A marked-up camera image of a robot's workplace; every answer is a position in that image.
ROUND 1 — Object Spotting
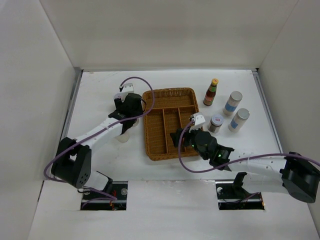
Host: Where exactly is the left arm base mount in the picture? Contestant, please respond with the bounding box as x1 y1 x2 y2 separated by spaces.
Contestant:
77 181 129 211

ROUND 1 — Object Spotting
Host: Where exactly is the orange-label spice jar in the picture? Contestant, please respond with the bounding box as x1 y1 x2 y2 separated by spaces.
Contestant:
132 118 139 128

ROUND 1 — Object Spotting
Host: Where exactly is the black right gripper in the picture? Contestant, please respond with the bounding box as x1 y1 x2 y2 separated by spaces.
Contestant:
170 123 209 160

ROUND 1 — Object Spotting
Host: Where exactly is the black-cap glass salt bottle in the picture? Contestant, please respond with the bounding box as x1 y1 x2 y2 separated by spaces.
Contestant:
116 132 130 143

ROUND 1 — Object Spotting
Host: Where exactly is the red ketchup bottle yellow cap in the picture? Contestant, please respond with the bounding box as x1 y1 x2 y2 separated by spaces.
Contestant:
203 78 219 106

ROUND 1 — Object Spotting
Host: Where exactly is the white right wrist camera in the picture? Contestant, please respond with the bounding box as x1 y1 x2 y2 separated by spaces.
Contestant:
189 112 206 132

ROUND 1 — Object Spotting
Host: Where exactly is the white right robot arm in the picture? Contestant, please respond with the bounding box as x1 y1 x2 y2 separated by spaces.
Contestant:
170 128 320 204

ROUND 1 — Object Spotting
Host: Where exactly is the white-lid brown spice jar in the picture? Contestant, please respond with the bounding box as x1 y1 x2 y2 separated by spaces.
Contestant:
208 114 224 133

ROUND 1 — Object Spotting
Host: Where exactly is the blue-label white granule bottle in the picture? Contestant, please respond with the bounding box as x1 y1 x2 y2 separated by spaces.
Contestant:
223 91 243 116

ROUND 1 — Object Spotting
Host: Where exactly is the brown wicker divided basket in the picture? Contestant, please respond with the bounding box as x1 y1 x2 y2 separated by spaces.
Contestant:
142 87 199 161

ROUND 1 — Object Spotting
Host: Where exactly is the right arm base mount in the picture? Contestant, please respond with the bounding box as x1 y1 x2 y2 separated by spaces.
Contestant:
215 172 265 211

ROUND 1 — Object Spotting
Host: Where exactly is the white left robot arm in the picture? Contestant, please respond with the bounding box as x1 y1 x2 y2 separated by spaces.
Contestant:
51 93 144 200

